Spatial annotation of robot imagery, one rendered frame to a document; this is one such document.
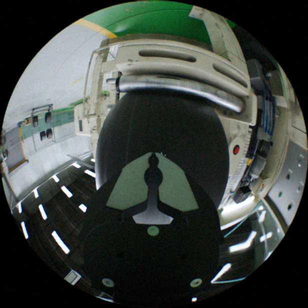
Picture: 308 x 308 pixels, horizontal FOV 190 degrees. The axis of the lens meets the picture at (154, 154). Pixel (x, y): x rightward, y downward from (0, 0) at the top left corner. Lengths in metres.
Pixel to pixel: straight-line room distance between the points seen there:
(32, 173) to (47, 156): 2.67
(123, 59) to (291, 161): 0.75
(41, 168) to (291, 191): 12.31
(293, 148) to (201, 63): 0.59
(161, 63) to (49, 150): 11.48
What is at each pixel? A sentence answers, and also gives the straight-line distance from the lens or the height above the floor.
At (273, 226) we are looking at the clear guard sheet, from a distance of 0.73.
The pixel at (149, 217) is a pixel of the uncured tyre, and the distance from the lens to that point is 0.18.
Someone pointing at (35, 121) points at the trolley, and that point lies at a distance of 5.36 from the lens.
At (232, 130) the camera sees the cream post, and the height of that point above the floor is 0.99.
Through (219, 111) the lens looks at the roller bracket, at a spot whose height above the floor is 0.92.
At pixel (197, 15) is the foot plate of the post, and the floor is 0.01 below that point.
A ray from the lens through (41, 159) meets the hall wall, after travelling 11.54.
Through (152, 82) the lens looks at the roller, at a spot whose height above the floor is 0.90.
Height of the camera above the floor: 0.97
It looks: 24 degrees up
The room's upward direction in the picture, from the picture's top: 176 degrees counter-clockwise
